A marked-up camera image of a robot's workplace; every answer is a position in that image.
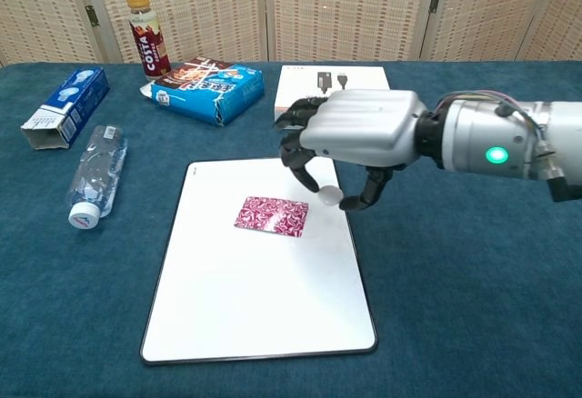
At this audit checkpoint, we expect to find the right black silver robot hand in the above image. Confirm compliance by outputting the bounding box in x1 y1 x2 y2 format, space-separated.
272 88 429 213

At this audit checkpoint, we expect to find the small white ball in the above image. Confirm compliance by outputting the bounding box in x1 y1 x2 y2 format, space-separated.
317 184 345 208

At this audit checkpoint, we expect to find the blue brown snack box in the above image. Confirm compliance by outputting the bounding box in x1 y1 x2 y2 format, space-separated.
139 56 266 126

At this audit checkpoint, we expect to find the blue light bulb box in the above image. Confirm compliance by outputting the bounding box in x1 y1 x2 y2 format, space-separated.
20 66 111 151

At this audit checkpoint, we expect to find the woven bamboo folding screen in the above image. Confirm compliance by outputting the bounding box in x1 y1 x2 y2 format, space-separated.
0 0 582 68

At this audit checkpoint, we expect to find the blue felt table cover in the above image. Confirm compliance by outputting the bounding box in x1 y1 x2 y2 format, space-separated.
0 59 582 398

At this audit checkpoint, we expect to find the white rectangular board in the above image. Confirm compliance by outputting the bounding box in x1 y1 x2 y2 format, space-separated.
139 157 378 365

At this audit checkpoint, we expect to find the Costa coffee bottle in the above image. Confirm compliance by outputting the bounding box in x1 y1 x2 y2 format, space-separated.
125 0 173 83

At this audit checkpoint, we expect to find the clear plastic water bottle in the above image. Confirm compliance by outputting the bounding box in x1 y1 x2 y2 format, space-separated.
66 124 129 231

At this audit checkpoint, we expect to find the white cable packaging box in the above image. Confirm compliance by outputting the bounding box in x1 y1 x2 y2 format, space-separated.
274 65 391 123

